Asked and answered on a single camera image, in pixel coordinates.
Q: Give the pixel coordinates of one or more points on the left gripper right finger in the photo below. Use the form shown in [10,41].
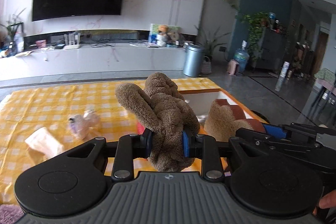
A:
[210,152]

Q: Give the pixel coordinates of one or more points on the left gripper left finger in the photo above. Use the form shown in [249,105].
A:
[125,150]

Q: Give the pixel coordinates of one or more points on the brown plush towel toy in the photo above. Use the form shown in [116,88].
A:
[162,109]

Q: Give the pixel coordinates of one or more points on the person's hand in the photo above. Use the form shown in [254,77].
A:
[328,201]

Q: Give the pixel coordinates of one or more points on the orange crochet fruit toy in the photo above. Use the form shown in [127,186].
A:
[140,128]

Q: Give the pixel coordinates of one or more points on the plastic bag with purple item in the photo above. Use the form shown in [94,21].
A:
[80,125]

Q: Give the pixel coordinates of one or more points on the yellow checkered tablecloth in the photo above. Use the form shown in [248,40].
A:
[26,111]

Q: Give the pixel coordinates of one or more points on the silver trash can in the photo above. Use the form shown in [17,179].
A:
[194,59]

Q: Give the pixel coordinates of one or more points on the pink small bin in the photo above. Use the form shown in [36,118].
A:
[233,67]

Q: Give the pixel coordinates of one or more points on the white tv console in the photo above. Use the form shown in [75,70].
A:
[87,59]

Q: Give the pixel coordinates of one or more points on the white mesh cloth pouch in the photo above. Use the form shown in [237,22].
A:
[42,141]

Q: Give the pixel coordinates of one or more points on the blue water bottle jug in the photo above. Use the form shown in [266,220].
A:
[241,56]

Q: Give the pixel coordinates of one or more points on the potted grass plant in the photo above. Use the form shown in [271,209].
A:
[210,41]

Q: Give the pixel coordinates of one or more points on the teddy bear on shelf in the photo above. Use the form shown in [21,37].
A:
[162,36]

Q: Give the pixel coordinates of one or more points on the white wifi router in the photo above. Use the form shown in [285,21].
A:
[72,41]

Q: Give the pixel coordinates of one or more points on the hanging ivy plant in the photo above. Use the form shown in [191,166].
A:
[257,23]

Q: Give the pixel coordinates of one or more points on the purple fluffy blanket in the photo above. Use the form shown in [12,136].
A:
[9,214]

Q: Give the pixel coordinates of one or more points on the green plant in vase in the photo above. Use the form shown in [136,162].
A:
[13,24]

